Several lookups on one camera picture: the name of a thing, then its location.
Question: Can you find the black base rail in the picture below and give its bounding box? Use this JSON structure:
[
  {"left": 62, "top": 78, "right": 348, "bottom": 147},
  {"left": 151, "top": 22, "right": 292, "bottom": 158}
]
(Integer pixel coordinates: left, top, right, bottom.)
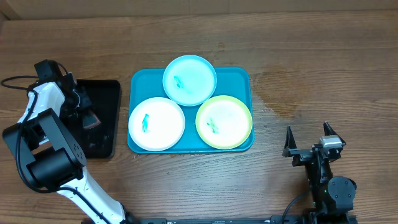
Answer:
[{"left": 80, "top": 214, "right": 358, "bottom": 224}]

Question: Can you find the red sponge with dark scourer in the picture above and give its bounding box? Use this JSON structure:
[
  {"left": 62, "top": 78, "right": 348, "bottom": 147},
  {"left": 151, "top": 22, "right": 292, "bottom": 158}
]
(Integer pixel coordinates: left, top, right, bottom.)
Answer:
[{"left": 82, "top": 110, "right": 101, "bottom": 129}]

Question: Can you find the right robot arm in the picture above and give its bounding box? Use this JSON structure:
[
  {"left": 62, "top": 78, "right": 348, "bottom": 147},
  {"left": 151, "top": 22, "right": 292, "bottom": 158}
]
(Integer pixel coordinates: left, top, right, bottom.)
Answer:
[{"left": 280, "top": 122, "right": 358, "bottom": 223}]

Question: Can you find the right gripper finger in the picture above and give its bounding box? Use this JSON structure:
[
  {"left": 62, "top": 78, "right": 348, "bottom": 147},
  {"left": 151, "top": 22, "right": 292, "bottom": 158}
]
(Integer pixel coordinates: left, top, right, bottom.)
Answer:
[
  {"left": 284, "top": 126, "right": 297, "bottom": 151},
  {"left": 323, "top": 122, "right": 342, "bottom": 142}
]

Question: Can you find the pink white plate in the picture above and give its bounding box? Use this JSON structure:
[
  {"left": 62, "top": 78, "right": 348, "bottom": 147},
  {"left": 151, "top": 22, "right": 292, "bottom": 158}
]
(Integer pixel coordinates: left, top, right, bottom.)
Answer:
[{"left": 128, "top": 97, "right": 185, "bottom": 152}]

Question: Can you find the yellow green plate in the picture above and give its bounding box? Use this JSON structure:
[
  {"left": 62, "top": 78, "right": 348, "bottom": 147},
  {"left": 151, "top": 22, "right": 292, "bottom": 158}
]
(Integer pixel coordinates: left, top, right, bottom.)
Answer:
[{"left": 195, "top": 95, "right": 253, "bottom": 150}]

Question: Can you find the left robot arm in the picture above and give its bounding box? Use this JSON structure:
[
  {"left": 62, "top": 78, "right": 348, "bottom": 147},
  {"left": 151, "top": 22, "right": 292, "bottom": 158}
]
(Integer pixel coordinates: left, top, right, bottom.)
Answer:
[{"left": 2, "top": 72, "right": 134, "bottom": 223}]

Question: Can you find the black rectangular tray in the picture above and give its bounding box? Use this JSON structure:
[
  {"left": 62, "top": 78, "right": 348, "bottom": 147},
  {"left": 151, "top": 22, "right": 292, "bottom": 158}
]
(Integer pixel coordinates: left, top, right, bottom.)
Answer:
[{"left": 62, "top": 79, "right": 122, "bottom": 159}]

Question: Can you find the light blue plate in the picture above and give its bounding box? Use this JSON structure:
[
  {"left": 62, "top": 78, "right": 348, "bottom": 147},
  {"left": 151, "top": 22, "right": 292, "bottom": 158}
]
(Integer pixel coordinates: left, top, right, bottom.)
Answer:
[{"left": 162, "top": 55, "right": 217, "bottom": 106}]

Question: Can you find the teal plastic serving tray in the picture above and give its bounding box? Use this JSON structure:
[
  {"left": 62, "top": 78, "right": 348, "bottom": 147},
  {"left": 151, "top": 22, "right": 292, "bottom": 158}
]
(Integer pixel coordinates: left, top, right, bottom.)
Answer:
[{"left": 129, "top": 67, "right": 252, "bottom": 154}]

